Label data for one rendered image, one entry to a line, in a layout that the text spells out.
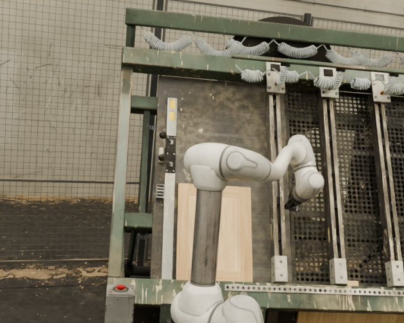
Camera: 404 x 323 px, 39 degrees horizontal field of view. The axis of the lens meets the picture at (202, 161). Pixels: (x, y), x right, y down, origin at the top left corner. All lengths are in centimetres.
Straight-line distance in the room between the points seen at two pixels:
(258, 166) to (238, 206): 85
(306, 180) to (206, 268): 62
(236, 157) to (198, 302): 58
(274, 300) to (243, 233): 36
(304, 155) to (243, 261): 63
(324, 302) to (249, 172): 104
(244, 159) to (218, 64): 116
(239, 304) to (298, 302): 73
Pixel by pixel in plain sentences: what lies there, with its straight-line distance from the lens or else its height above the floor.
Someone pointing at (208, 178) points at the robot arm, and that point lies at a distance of 214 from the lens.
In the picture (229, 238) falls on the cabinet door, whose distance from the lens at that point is 285.
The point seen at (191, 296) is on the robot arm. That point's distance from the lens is 225.
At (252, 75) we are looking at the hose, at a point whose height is 187.
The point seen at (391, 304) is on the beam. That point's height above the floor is 83.
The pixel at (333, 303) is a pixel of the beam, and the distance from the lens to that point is 291.
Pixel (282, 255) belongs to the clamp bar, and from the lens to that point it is 284.
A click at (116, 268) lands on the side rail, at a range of 273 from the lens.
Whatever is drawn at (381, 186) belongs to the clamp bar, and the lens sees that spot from 317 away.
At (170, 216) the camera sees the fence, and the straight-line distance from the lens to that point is 281.
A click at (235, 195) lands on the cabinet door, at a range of 292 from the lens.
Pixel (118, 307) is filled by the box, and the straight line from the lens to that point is 250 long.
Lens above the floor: 191
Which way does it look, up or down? 10 degrees down
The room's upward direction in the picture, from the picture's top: 5 degrees clockwise
